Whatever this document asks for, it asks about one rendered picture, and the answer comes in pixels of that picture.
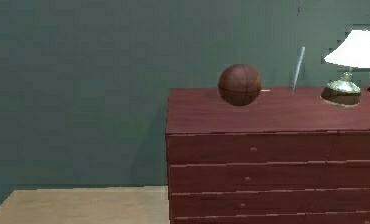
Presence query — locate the brown basketball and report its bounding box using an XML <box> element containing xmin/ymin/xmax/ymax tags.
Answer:
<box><xmin>217</xmin><ymin>63</ymin><xmax>263</xmax><ymax>107</ymax></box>

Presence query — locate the red-brown chest of drawers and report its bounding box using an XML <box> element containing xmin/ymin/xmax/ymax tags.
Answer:
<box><xmin>165</xmin><ymin>86</ymin><xmax>370</xmax><ymax>224</ymax></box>

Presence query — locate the grey baseball bat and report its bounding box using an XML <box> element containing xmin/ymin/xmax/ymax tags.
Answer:
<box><xmin>290</xmin><ymin>46</ymin><xmax>306</xmax><ymax>95</ymax></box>

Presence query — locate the white shade brass table lamp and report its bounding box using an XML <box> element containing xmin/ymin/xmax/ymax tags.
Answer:
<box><xmin>320</xmin><ymin>29</ymin><xmax>370</xmax><ymax>108</ymax></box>

